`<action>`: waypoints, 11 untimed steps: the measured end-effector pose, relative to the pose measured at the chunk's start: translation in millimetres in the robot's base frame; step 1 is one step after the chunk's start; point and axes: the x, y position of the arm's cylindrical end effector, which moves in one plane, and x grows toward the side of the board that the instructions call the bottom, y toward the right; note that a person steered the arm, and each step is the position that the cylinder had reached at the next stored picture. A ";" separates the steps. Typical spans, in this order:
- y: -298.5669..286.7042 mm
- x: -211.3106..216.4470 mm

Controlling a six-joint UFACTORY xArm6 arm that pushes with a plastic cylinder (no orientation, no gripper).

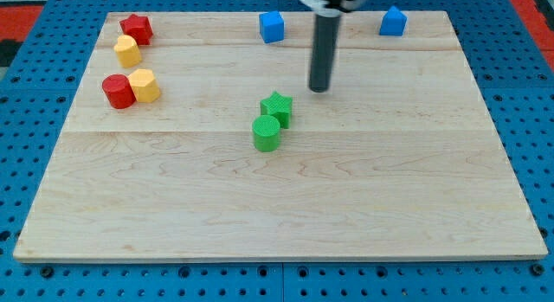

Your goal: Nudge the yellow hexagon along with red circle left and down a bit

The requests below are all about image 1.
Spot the red cylinder block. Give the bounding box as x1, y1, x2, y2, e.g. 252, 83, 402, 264
101, 74, 136, 109

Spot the light wooden board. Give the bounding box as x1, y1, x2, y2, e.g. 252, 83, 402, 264
14, 11, 548, 263

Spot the blue pentagon block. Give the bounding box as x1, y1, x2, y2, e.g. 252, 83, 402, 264
379, 6, 408, 36

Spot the green cylinder block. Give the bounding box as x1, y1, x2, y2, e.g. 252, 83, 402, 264
252, 115, 280, 152

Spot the red star block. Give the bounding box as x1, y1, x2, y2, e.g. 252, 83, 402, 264
119, 14, 153, 45

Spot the yellow hexagon block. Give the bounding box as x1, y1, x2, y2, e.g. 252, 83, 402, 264
128, 69, 161, 103

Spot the blue cube block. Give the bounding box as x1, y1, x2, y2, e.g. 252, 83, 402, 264
259, 10, 285, 43

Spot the green star block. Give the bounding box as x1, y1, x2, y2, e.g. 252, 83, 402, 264
260, 91, 293, 129

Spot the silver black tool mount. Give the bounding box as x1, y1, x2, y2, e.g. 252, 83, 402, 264
300, 0, 368, 16

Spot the yellow heart block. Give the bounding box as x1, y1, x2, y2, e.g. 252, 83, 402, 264
113, 35, 142, 68

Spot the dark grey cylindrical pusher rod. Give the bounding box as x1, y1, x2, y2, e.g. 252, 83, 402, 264
308, 15, 341, 93

